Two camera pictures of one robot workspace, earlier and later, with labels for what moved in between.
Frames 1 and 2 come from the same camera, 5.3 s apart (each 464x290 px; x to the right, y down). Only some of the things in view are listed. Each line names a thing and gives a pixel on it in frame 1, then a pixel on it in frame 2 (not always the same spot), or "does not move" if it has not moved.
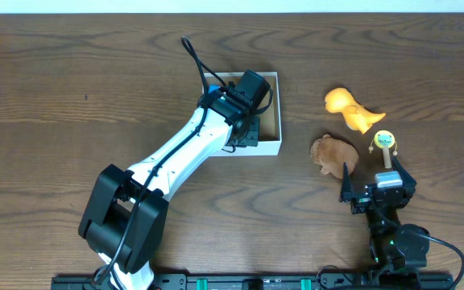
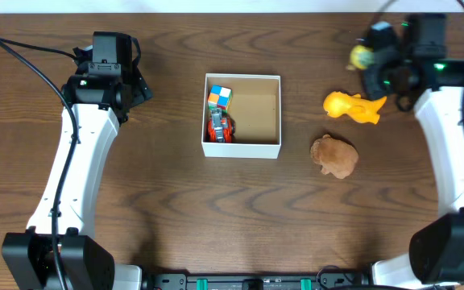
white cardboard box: [270, 136] does not move
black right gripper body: [362, 203] → [385, 82]
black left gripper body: [249, 131] → [140, 89]
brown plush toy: [331, 154] does not move
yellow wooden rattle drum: [385, 139] → [362, 56]
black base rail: [370, 281] does not move
